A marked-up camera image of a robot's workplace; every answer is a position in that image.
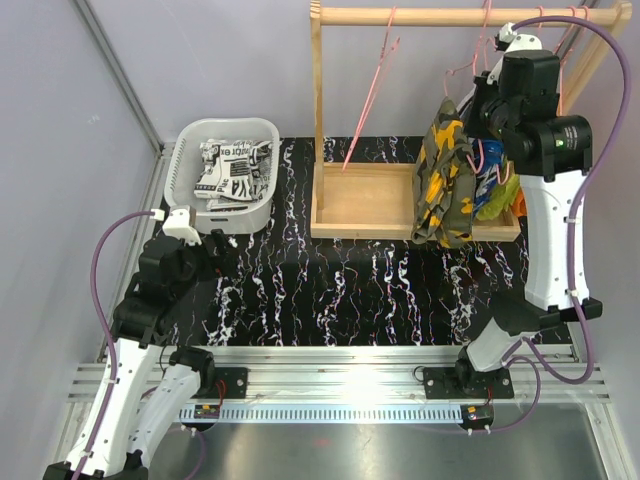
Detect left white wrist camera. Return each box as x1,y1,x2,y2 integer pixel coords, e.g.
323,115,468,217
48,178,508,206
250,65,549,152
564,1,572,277
151,205,202,246

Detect black marble mat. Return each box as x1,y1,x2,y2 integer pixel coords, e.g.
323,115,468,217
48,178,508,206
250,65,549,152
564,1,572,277
124,135,574,348

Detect camouflage yellow trousers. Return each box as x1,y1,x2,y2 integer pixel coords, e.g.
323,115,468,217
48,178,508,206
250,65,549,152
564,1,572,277
411,97,476,249

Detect wooden clothes rack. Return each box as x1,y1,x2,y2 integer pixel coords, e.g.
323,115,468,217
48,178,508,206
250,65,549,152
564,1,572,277
310,1,632,242

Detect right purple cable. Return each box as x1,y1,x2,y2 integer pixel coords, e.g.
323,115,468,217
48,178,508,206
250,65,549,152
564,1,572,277
502,14,629,384

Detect pink wire hanger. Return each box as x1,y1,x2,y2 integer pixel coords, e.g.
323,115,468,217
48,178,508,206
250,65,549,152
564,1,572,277
443,0,510,185
342,6,400,172
535,5,579,29
555,23,587,116
471,0,493,76

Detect aluminium rail frame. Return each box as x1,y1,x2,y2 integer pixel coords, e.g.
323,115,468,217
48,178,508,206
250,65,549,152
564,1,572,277
67,344,611,406

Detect lime green trousers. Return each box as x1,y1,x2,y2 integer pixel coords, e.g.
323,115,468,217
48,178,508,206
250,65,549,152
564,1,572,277
476,175,520,221

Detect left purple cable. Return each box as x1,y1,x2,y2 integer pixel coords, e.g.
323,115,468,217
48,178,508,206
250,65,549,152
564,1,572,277
69,209,166,476

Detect purple cable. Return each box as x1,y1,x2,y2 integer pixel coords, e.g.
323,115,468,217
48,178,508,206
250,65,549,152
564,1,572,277
69,209,166,476
502,14,629,384

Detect newspaper print trousers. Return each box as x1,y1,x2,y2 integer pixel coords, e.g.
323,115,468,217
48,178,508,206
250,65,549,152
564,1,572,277
193,139,273,212

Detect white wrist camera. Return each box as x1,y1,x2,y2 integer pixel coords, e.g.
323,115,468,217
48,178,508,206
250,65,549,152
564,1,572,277
487,23,542,85
151,205,202,246

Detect orange trousers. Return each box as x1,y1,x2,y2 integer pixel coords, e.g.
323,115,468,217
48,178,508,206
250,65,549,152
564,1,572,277
511,189,527,218

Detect blue patterned trousers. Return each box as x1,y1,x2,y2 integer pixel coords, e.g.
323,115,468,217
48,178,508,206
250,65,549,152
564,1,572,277
472,139,504,216

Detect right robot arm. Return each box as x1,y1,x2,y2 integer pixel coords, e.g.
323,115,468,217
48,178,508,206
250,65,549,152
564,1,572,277
451,50,603,397

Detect white plastic basket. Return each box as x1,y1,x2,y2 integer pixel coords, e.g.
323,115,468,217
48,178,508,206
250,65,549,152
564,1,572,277
164,118,280,235

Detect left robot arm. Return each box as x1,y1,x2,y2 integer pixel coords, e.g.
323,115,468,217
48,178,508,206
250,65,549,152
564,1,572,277
44,230,235,479

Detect white slotted cable duct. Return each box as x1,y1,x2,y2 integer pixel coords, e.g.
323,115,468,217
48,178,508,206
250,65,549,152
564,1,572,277
176,404,462,424

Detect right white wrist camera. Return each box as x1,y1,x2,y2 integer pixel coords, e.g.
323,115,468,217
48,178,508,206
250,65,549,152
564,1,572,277
487,23,542,85

